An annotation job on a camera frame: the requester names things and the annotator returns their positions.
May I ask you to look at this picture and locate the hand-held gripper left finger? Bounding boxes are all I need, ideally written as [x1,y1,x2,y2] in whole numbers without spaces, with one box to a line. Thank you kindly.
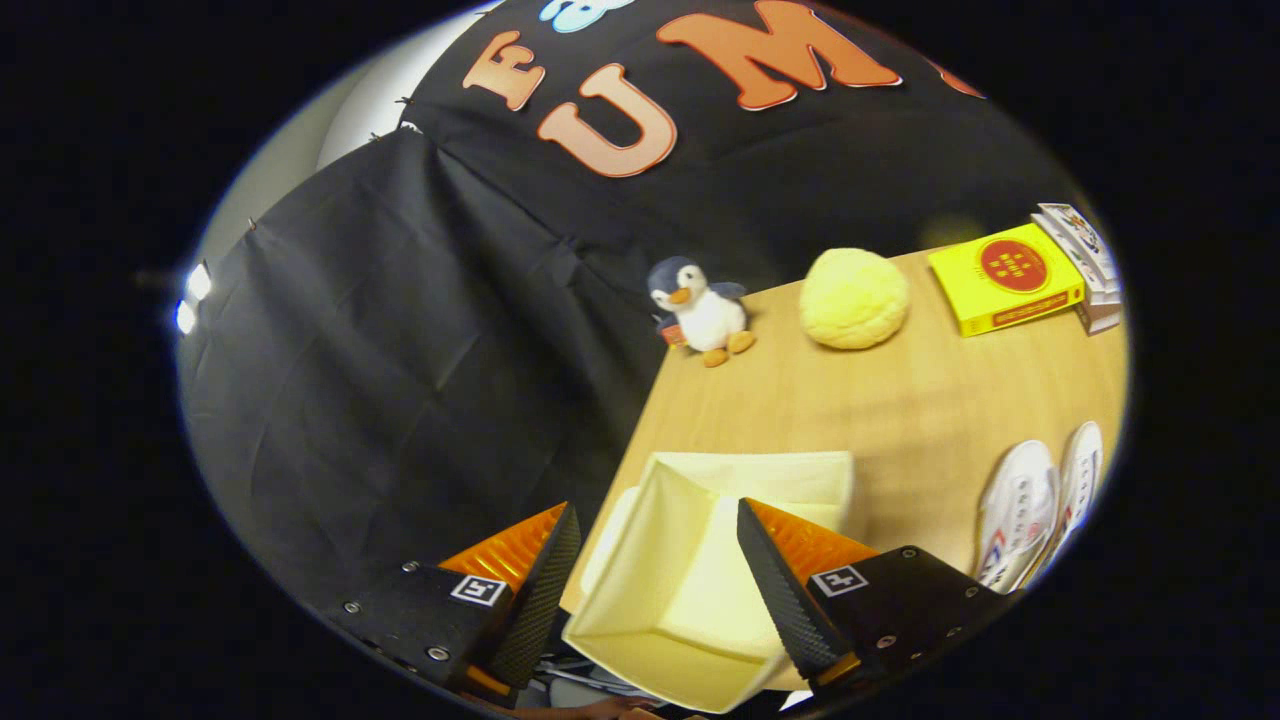
[328,502,583,709]

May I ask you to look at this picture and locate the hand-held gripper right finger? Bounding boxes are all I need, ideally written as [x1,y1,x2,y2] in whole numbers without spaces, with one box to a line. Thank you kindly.
[736,497,1017,700]

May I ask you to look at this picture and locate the cream fabric storage box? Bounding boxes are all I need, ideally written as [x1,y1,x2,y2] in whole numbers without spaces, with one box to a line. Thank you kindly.
[560,450,861,716]

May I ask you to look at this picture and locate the white canvas shoe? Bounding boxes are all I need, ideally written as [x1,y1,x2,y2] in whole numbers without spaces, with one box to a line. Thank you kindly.
[975,440,1059,593]
[1030,421,1104,591]

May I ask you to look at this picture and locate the black backdrop cloth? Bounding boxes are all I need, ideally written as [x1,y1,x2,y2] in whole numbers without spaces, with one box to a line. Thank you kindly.
[178,0,1091,641]

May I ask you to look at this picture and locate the plush penguin toy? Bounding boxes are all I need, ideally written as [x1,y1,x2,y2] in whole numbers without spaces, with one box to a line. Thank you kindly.
[647,256,757,369]

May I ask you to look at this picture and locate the round yellow plush cushion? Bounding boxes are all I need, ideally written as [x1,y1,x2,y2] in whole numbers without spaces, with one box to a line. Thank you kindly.
[799,247,911,351]

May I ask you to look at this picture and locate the yellow book red circle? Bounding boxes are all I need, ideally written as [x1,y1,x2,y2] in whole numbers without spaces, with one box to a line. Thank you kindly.
[928,222,1086,338]

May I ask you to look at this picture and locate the long ceiling strip light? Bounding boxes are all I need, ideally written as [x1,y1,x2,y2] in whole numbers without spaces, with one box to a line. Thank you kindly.
[175,262,214,336]

